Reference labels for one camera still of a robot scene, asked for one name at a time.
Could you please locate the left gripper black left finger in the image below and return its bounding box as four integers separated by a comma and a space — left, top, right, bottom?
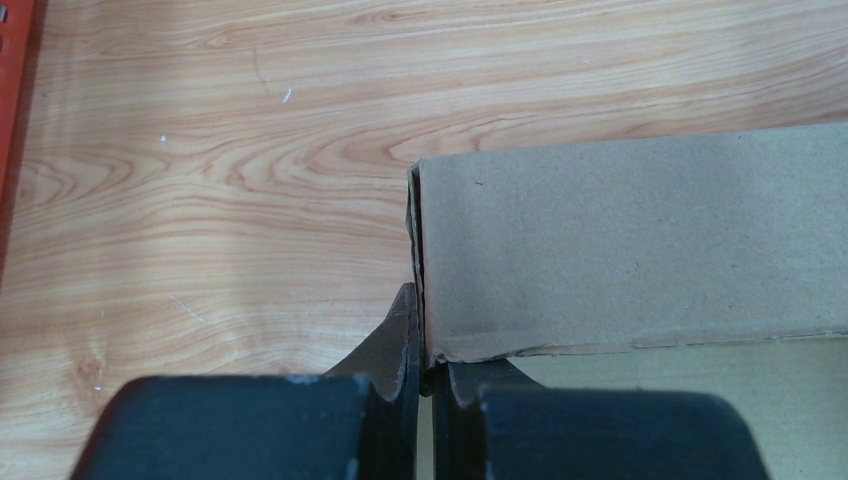
71, 283, 421, 479

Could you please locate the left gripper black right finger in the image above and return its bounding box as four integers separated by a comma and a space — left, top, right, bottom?
431, 359, 768, 479

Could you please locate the brown cardboard paper box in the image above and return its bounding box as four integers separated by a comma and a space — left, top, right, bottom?
408, 123, 847, 479

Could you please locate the red plastic shopping basket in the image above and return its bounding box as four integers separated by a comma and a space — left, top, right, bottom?
0, 0, 36, 200

